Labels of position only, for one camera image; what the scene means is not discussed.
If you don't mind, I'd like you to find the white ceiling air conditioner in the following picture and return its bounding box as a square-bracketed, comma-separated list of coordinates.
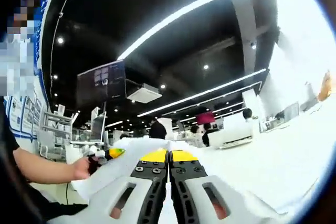
[126, 83, 162, 103]

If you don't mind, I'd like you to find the long ceiling light strip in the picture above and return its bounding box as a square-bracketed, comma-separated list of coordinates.
[136, 68, 267, 118]
[117, 0, 274, 61]

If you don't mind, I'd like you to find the person's left hand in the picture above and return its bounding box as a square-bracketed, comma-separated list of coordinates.
[72, 156, 101, 180]

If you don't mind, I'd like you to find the laptop on stand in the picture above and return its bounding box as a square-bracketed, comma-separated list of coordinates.
[90, 112, 107, 143]

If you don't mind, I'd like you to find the white printer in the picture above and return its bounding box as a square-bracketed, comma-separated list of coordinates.
[209, 121, 254, 149]

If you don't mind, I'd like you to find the black hanging monitor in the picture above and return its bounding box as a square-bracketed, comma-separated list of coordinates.
[76, 60, 127, 106]

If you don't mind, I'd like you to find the white table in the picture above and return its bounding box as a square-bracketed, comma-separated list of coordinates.
[47, 98, 331, 224]

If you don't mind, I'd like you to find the white storage shelf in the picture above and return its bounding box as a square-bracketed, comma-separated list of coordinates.
[39, 111, 74, 162]

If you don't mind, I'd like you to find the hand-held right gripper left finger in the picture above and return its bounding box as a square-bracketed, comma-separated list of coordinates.
[48, 149, 169, 224]

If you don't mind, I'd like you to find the orange plush toy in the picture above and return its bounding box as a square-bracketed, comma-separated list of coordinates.
[317, 70, 332, 101]

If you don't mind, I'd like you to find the person in dark shirt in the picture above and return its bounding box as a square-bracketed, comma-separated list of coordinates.
[5, 0, 62, 141]
[0, 98, 87, 224]

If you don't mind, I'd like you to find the red screen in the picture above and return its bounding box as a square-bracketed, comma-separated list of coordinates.
[196, 112, 216, 125]

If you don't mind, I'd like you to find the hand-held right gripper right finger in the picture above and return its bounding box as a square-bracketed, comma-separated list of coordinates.
[170, 150, 289, 224]

